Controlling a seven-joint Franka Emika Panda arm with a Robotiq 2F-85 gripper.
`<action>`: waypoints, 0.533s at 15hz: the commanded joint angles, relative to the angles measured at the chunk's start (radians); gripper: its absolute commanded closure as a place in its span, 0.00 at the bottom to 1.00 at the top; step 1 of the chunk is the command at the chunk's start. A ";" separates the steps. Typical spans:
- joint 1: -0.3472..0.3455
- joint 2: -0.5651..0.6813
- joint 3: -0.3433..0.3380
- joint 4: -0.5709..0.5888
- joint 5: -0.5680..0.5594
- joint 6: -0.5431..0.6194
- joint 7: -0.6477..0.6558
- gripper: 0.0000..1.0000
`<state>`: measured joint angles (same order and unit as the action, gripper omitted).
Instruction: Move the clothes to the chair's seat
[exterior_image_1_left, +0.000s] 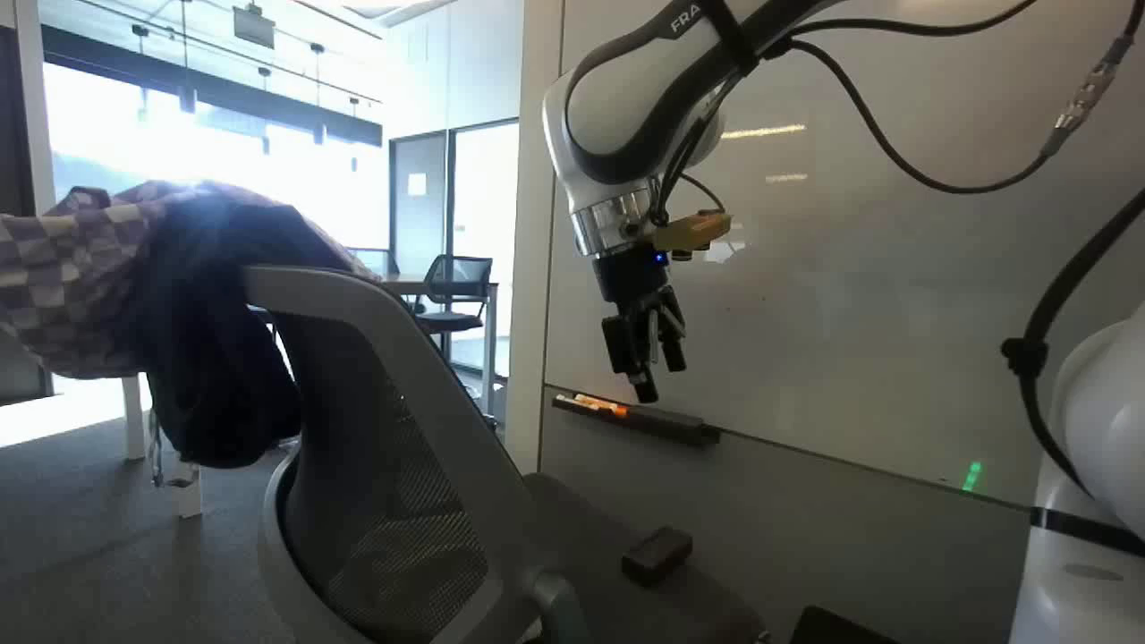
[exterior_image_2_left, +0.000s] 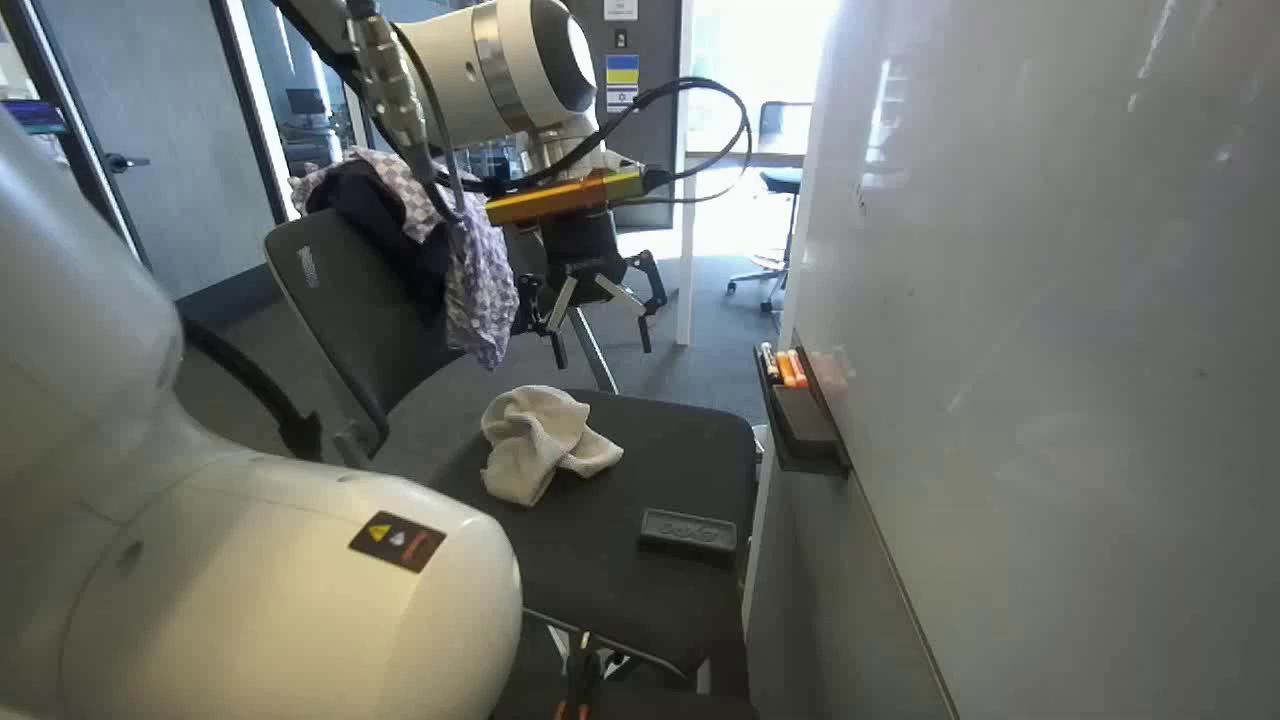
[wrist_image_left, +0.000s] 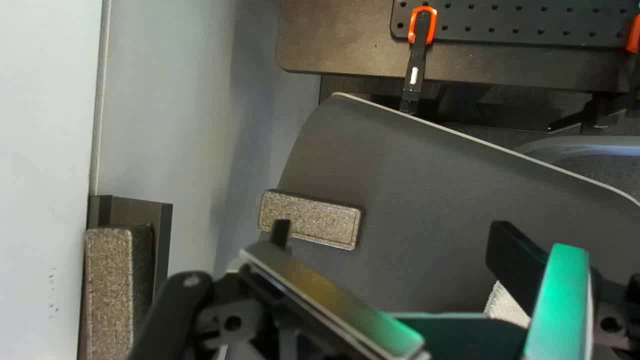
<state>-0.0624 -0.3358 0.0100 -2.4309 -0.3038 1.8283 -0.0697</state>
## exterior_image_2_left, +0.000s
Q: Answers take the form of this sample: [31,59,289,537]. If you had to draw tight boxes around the black whiteboard eraser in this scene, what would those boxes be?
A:
[641,507,736,553]

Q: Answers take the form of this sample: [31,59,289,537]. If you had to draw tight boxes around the white towel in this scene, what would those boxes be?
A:
[478,383,623,507]

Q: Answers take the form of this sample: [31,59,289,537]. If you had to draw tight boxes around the background office chair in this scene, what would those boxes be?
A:
[725,102,812,315]

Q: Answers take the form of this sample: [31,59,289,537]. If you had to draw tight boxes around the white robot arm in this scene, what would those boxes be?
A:
[0,119,523,720]

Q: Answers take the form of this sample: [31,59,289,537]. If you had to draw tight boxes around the white table leg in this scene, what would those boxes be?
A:
[671,0,695,349]

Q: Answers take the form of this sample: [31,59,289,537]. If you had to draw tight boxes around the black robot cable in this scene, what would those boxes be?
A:
[504,74,760,209]

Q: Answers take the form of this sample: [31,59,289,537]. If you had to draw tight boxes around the orange marker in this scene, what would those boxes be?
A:
[773,349,808,388]

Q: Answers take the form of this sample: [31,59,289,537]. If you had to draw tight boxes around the yellow wrist camera mount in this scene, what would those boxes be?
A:
[482,167,665,223]

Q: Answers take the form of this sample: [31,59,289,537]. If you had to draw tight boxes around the whiteboard marker tray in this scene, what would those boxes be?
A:
[754,344,847,477]

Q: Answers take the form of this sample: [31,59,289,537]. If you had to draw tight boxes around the grey door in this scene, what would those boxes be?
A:
[36,0,277,297]

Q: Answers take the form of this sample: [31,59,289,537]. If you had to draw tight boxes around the grey office chair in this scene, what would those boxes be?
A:
[178,211,754,720]

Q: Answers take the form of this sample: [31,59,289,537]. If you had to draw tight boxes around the dark navy garment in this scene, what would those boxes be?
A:
[305,159,453,321]

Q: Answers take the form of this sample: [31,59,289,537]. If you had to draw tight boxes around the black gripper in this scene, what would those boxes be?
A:
[540,211,671,370]

